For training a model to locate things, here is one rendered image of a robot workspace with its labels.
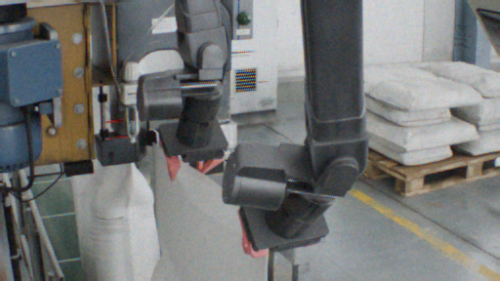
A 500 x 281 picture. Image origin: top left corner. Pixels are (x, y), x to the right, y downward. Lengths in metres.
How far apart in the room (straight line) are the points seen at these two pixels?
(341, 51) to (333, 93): 0.05
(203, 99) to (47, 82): 0.25
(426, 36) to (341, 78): 6.31
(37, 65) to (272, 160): 0.45
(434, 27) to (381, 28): 0.69
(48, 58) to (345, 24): 0.56
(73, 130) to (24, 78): 0.33
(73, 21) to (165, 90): 0.35
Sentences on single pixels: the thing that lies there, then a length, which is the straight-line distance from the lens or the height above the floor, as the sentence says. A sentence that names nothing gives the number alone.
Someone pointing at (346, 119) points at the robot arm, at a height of 1.28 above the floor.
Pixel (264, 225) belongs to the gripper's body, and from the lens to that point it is 0.84.
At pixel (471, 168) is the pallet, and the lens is 4.35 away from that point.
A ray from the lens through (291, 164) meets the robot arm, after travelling 0.74.
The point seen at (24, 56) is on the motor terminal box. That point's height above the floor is 1.29.
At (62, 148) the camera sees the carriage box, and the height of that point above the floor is 1.06.
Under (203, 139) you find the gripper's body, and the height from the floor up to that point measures 1.14.
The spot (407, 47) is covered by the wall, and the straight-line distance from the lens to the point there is 6.81.
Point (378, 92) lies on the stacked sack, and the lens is 4.10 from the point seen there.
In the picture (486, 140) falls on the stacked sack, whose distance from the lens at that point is 4.41.
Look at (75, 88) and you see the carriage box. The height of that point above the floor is 1.17.
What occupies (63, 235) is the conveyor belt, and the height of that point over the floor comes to 0.38.
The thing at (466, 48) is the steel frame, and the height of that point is 0.42.
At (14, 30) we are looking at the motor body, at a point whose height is 1.32.
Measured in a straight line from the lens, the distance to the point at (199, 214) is 1.06.
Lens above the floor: 1.45
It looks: 17 degrees down
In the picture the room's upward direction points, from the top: straight up
